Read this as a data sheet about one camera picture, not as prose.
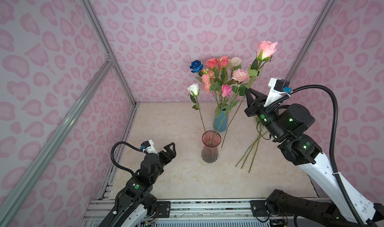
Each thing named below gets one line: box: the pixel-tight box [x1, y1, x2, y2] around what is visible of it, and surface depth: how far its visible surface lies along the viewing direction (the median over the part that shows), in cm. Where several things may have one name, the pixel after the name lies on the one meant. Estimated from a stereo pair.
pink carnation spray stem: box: [201, 68, 216, 94], surface depth 77 cm
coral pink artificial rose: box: [205, 57, 218, 69], surface depth 82 cm
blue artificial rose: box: [189, 60, 204, 83], surface depth 80 cm
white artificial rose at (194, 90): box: [187, 83, 208, 145], surface depth 70 cm
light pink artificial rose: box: [220, 40, 278, 149], surface depth 46 cm
